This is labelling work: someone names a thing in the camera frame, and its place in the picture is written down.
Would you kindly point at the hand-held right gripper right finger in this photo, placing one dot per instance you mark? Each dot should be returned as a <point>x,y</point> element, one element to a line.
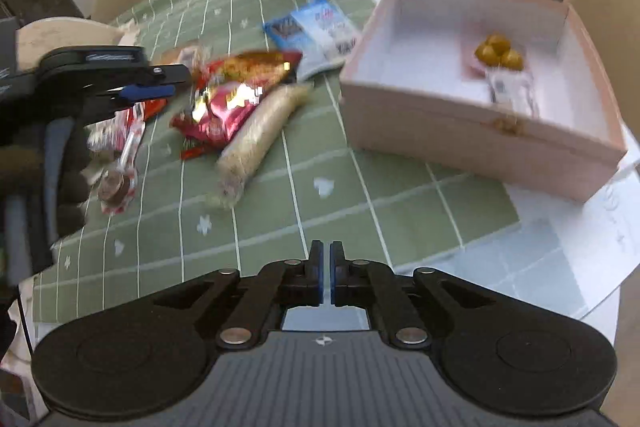
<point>334,278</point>

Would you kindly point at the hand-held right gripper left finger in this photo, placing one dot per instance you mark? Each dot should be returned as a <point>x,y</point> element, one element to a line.
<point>316,278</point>

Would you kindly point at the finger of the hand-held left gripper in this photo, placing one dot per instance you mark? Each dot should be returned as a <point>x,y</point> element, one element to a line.
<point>100,59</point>
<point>147,93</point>

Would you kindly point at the small red candy packet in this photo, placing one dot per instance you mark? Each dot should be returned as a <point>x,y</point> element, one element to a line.
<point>150,109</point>

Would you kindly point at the white plastic spoon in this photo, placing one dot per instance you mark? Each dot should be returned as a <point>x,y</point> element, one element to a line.
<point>132,144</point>

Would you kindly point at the shiny red snack packet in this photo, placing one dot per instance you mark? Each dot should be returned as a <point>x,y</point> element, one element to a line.
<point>225,112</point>

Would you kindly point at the brown jelly cup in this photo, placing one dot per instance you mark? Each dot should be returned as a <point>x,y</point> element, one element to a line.
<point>117,192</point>

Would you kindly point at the clear cracker packet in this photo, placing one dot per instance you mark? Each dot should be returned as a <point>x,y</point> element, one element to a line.
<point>250,142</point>

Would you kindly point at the pink cardboard box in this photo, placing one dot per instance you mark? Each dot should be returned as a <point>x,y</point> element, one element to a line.
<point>425,127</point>

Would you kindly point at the person's left hand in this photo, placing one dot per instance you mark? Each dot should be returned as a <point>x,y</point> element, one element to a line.
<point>72,187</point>

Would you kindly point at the white box lid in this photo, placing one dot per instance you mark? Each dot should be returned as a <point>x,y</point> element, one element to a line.
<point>65,34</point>

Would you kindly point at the clear bread packet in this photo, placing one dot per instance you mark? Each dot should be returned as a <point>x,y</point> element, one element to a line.
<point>182,56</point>

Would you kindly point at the blue white snack packet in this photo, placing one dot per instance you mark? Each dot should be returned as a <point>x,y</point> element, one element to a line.
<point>320,32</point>

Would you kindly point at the packet of gold candies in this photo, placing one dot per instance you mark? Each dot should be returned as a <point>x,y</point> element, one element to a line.
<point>497,52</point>

